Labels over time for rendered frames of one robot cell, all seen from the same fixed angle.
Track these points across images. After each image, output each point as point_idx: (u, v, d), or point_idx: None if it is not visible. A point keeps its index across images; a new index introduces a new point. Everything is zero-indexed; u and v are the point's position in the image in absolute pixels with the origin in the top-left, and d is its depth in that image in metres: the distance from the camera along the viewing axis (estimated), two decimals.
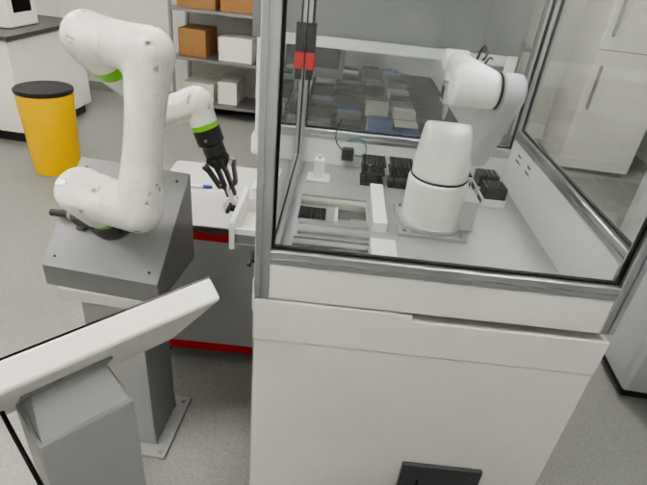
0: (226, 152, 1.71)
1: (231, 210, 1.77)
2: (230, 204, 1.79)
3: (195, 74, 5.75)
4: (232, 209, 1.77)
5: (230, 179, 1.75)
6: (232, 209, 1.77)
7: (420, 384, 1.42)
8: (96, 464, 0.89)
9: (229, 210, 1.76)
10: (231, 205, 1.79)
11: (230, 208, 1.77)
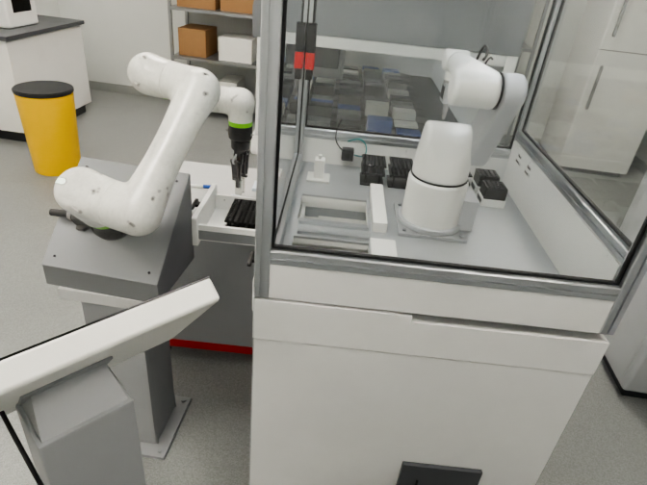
0: None
1: (196, 206, 1.77)
2: (195, 200, 1.79)
3: None
4: (197, 205, 1.77)
5: (244, 169, 2.03)
6: (197, 205, 1.77)
7: (420, 384, 1.42)
8: (96, 464, 0.89)
9: (194, 206, 1.76)
10: (196, 201, 1.79)
11: (195, 204, 1.77)
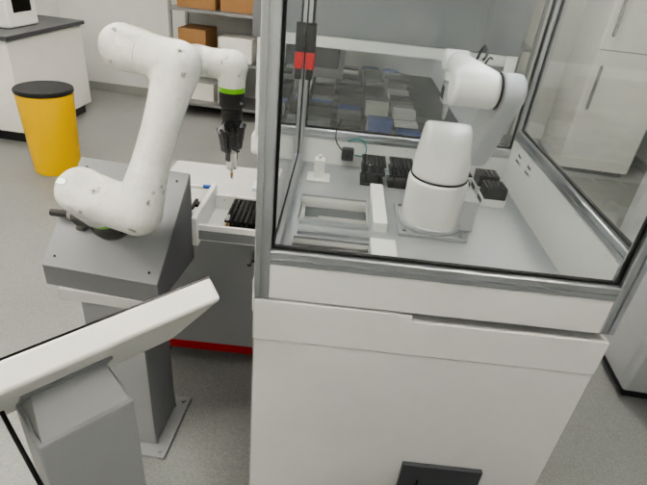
0: None
1: (196, 206, 1.77)
2: (195, 200, 1.79)
3: None
4: (197, 205, 1.77)
5: (237, 142, 1.86)
6: (197, 205, 1.77)
7: (420, 384, 1.42)
8: (96, 464, 0.89)
9: (194, 206, 1.76)
10: (196, 201, 1.79)
11: (195, 204, 1.77)
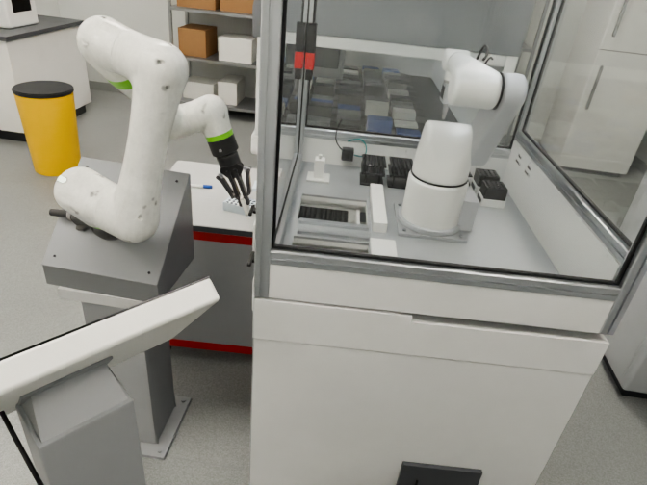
0: (241, 162, 1.69)
1: (254, 213, 1.77)
2: (252, 206, 1.79)
3: (195, 74, 5.75)
4: (255, 212, 1.77)
5: (244, 189, 1.73)
6: (255, 212, 1.77)
7: (420, 384, 1.42)
8: (96, 464, 0.89)
9: (252, 213, 1.76)
10: (253, 208, 1.79)
11: (253, 211, 1.77)
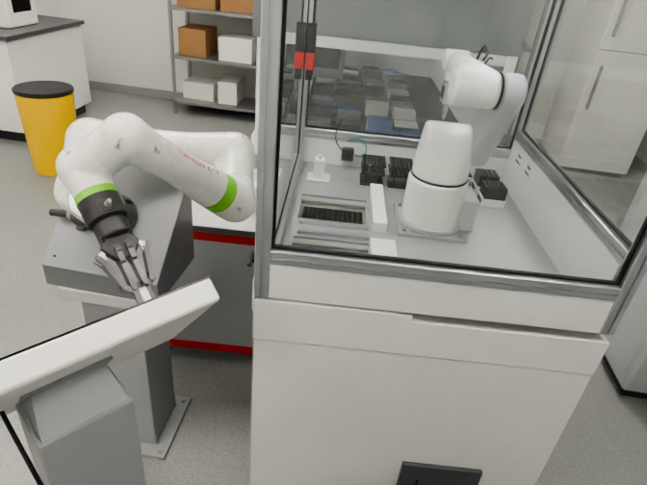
0: (100, 243, 1.07)
1: None
2: None
3: (195, 74, 5.75)
4: None
5: (126, 281, 1.08)
6: None
7: (420, 384, 1.42)
8: (96, 464, 0.89)
9: None
10: None
11: None
